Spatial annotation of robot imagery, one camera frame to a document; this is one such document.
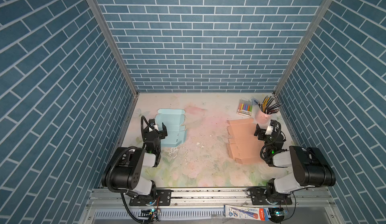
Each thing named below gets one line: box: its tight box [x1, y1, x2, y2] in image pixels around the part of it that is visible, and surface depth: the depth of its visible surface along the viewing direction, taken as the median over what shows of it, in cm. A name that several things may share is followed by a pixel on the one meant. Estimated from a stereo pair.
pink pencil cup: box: [255, 109, 273, 125], surface depth 98 cm
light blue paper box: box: [155, 108, 188, 148], surface depth 104 cm
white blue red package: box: [224, 204, 272, 221], surface depth 71 cm
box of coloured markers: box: [236, 99, 253, 118], surface depth 113 cm
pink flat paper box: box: [226, 118, 265, 165], surface depth 95 cm
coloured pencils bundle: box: [257, 95, 281, 115], surface depth 98 cm
